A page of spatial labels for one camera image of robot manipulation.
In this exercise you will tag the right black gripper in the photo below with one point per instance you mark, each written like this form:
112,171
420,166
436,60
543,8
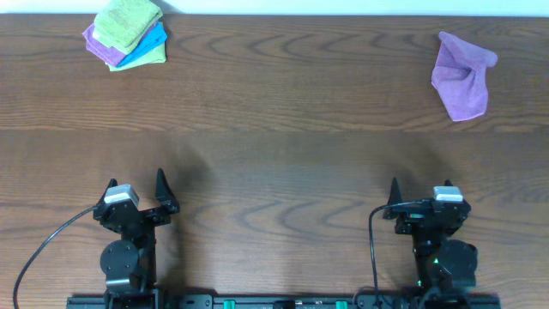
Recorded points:
411,217

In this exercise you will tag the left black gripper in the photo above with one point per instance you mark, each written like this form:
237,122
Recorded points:
140,215

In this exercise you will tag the purple microfiber cloth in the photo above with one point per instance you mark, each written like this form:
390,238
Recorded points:
459,76

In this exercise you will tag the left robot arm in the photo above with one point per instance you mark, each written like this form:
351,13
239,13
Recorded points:
130,262

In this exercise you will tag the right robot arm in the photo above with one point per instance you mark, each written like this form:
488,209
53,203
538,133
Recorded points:
445,266

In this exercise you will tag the bottom green folded cloth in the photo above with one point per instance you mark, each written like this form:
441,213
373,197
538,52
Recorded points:
155,56

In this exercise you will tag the green folded cloth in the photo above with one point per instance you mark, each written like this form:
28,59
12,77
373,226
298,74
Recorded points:
155,56
122,23

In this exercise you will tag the purple folded cloth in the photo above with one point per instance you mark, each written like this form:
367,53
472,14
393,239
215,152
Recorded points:
109,55

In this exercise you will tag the blue folded cloth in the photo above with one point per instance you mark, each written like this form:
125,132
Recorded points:
152,39

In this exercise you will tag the top green folded cloth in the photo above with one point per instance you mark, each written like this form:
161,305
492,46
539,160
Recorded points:
122,23

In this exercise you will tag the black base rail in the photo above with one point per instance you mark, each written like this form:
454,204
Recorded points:
274,301

